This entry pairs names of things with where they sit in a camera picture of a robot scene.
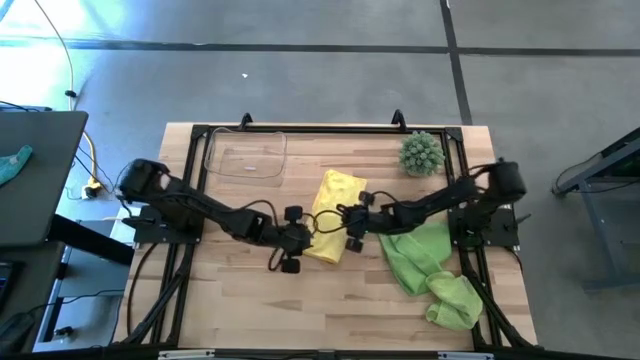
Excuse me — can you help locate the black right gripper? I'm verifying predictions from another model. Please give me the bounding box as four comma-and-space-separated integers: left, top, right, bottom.
344, 190, 382, 254

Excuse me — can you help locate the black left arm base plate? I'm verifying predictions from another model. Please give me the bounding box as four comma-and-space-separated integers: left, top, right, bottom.
122, 203, 206, 245

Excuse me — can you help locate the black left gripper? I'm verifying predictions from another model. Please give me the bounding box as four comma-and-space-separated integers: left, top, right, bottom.
272, 205, 315, 275

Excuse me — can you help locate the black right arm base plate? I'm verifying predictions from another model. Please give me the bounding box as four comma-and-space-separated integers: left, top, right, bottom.
447, 204, 521, 249

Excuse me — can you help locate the yellow microfiber towel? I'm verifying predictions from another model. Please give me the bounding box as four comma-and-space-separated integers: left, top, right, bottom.
303, 168, 369, 265

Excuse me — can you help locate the black power cable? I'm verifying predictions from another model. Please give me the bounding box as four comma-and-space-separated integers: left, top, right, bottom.
73, 144, 121, 201

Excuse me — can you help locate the thin yellow cable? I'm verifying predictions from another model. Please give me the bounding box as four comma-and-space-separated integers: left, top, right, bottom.
32, 0, 101, 196

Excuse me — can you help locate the artificial plant in patterned pot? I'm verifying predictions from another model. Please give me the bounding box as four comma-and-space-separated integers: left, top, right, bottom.
398, 130, 446, 178

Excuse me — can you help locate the silver metal bracket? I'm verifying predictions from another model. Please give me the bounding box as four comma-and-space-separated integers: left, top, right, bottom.
158, 349, 216, 360
437, 351, 494, 360

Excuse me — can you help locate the teal cloth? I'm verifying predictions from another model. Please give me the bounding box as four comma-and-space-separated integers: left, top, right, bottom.
0, 144, 34, 187

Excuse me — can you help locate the clear plastic basket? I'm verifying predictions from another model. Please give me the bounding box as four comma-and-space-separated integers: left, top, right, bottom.
203, 127, 289, 180

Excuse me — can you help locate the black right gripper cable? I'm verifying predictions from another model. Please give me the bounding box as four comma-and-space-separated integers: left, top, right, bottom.
303, 208, 351, 235

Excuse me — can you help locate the grey metal side table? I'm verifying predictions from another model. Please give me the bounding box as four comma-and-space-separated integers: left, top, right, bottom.
551, 127, 640, 291

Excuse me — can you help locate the dark grey desk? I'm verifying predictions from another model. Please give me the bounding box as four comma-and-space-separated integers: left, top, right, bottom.
0, 110, 90, 249

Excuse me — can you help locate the light green microfiber towel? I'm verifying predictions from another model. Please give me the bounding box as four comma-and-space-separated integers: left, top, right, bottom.
424, 269, 485, 332

